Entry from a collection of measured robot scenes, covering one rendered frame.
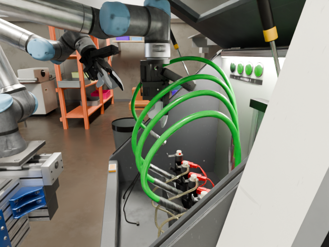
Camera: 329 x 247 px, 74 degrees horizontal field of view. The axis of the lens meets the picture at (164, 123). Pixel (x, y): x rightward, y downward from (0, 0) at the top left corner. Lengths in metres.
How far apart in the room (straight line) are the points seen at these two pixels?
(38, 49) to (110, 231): 0.65
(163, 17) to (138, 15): 0.08
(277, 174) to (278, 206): 0.04
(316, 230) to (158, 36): 0.53
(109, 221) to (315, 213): 0.57
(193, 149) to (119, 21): 0.75
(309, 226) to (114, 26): 0.52
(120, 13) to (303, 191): 0.50
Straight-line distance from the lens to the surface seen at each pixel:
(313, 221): 0.32
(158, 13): 0.64
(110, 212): 0.77
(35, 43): 0.92
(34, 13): 0.66
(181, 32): 7.00
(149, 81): 0.65
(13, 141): 1.09
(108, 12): 0.58
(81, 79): 4.44
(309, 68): 0.36
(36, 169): 1.06
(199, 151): 1.14
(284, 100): 0.37
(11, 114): 1.08
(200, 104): 1.06
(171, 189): 0.62
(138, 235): 0.86
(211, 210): 0.44
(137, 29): 0.61
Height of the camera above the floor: 1.43
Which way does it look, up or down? 18 degrees down
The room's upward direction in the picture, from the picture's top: straight up
